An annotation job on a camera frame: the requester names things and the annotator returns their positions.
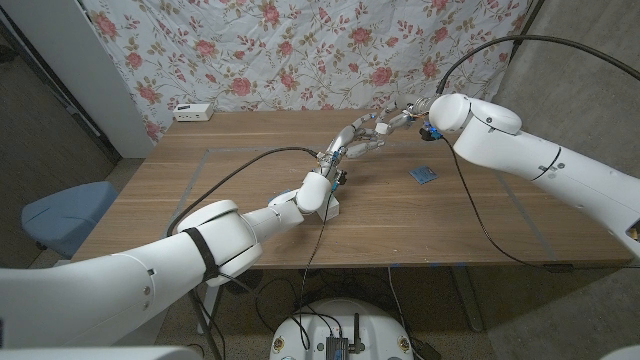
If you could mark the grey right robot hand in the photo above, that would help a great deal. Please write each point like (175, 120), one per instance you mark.
(410, 112)

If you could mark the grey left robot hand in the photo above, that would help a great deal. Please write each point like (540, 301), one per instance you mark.
(345, 142)

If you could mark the clear white-capped medicine bottle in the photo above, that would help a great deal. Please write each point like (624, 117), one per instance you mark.
(381, 128)

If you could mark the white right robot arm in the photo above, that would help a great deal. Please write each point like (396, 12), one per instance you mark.
(540, 155)

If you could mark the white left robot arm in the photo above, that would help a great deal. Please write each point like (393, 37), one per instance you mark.
(100, 300)

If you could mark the white cube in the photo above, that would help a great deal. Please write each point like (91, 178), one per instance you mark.
(332, 209)

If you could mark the blue packet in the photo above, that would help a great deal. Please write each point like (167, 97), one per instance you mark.
(423, 175)
(282, 194)

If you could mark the floral backdrop cloth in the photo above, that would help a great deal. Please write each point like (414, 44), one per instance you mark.
(320, 50)

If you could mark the black backdrop pole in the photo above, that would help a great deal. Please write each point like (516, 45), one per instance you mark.
(525, 25)

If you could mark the white power strip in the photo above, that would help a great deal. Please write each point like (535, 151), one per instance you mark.
(192, 112)

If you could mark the round black floor base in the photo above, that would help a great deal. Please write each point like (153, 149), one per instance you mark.
(247, 280)

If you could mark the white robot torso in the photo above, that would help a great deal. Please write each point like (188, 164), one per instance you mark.
(300, 325)

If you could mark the grey table leg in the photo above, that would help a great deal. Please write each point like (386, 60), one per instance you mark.
(470, 305)

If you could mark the black module with antenna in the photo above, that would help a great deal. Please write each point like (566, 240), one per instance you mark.
(336, 346)

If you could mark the white table leg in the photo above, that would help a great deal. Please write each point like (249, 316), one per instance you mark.
(207, 310)

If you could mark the black power adapter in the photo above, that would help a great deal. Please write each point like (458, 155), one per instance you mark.
(425, 351)

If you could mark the blue padded stool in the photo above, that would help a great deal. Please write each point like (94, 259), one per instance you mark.
(65, 215)

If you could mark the white partition panel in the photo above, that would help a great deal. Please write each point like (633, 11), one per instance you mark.
(70, 50)

